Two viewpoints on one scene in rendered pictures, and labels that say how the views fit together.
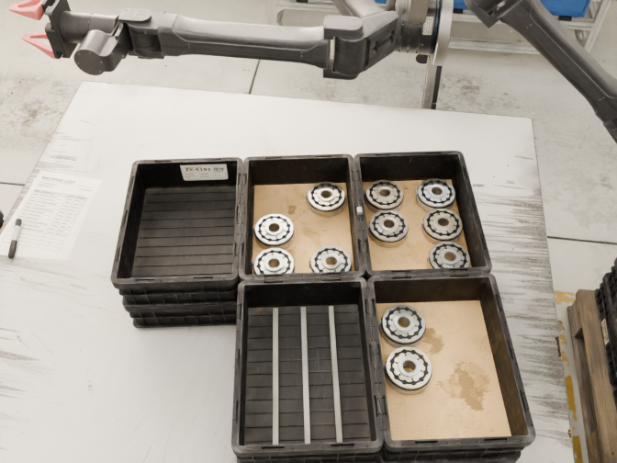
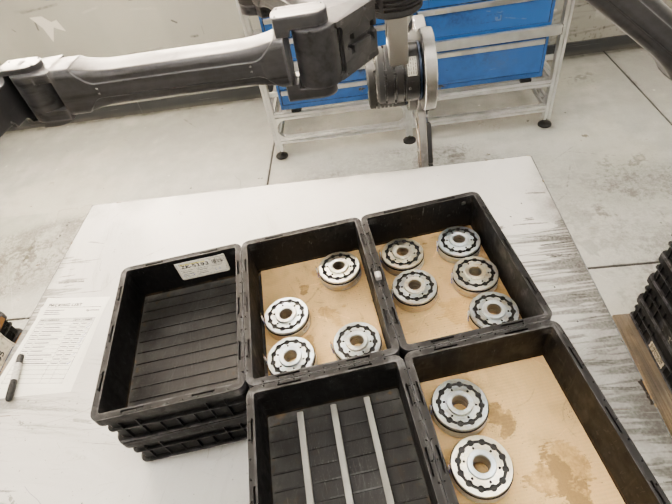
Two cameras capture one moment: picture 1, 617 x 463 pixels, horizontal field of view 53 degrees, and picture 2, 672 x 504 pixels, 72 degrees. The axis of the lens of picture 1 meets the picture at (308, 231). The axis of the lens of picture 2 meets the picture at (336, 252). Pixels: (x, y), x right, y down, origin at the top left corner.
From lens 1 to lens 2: 55 cm
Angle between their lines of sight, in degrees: 7
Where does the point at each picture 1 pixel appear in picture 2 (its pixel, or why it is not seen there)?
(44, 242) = (47, 375)
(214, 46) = (131, 83)
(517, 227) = (551, 262)
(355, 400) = not seen: outside the picture
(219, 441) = not seen: outside the picture
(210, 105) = (215, 203)
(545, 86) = (521, 142)
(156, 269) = (157, 388)
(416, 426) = not seen: outside the picture
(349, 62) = (319, 67)
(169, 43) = (71, 93)
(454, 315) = (518, 380)
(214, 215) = (220, 312)
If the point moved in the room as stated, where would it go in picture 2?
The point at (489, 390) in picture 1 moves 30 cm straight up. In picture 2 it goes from (595, 477) to (659, 394)
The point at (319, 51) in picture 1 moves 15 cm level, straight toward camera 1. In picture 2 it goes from (273, 59) to (276, 120)
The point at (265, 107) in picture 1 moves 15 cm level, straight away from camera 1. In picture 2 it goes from (269, 196) to (263, 171)
